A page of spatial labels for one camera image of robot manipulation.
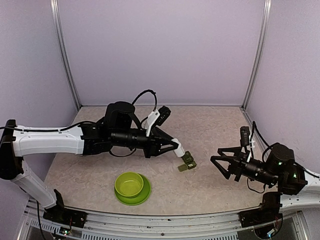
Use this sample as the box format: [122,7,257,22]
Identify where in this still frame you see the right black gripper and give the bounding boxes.
[211,146,280,187]

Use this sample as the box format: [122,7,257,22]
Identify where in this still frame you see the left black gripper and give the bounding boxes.
[110,127,178,159]

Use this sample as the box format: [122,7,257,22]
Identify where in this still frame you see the white pill bottle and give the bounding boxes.
[172,138,186,158]

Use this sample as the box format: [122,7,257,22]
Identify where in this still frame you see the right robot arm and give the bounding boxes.
[210,122,320,222]

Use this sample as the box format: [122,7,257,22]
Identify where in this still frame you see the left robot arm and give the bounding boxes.
[0,101,185,223]

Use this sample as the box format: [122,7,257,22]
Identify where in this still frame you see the green bowl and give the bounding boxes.
[114,172,144,198]

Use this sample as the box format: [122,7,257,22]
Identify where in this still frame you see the green plate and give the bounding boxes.
[114,174,152,206]

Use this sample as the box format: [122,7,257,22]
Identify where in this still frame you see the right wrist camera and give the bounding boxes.
[240,126,255,162]

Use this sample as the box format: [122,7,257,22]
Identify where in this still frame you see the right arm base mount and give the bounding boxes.
[238,208,283,228]

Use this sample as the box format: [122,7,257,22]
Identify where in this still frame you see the aluminium front rail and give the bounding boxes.
[13,199,310,240]

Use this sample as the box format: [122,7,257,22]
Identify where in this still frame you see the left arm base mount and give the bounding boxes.
[43,207,88,228]

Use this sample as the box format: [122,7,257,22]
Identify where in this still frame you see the right aluminium frame post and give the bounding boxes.
[241,0,272,112]

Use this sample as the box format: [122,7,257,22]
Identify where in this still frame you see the aluminium frame post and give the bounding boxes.
[50,0,82,111]
[241,0,272,112]

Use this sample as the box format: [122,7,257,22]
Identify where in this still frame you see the left aluminium frame post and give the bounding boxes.
[50,0,82,111]

